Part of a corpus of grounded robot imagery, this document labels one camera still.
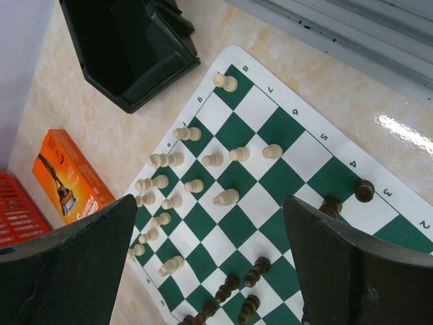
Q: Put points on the black plastic bin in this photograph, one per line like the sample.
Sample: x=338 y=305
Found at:
x=130 y=51

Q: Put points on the red plastic shopping basket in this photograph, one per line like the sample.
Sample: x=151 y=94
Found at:
x=21 y=219

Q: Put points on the orange razor box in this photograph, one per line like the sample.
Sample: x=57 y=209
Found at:
x=68 y=179

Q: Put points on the light king piece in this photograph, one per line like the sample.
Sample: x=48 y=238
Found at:
x=164 y=160

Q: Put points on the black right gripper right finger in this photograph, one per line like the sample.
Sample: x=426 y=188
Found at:
x=349 y=277

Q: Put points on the dark knight piece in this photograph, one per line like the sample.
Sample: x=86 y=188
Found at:
x=248 y=309

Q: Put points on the light queen piece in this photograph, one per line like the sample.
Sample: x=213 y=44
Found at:
x=160 y=182

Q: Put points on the light rook corner piece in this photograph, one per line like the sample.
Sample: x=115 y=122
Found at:
x=146 y=199

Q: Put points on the dark bishop piece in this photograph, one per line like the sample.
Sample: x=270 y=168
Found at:
x=331 y=206

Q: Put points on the light bishop back row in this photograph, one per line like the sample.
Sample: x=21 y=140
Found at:
x=187 y=134

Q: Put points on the green white chess mat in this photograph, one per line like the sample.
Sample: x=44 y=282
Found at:
x=182 y=264

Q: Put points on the light piece bottom edge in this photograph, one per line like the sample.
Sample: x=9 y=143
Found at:
x=226 y=198

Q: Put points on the metal frame rail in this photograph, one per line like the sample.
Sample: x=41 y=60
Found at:
x=390 y=41

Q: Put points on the light pawn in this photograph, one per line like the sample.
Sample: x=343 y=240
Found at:
x=173 y=202
x=240 y=154
x=213 y=160
x=194 y=186
x=162 y=219

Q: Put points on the dark rook piece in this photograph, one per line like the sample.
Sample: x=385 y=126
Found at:
x=364 y=191

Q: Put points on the dark king piece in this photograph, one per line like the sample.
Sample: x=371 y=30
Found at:
x=231 y=284

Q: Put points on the dark queen piece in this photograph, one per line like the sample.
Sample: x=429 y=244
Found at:
x=261 y=266

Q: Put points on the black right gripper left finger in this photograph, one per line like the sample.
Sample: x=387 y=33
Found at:
x=70 y=275

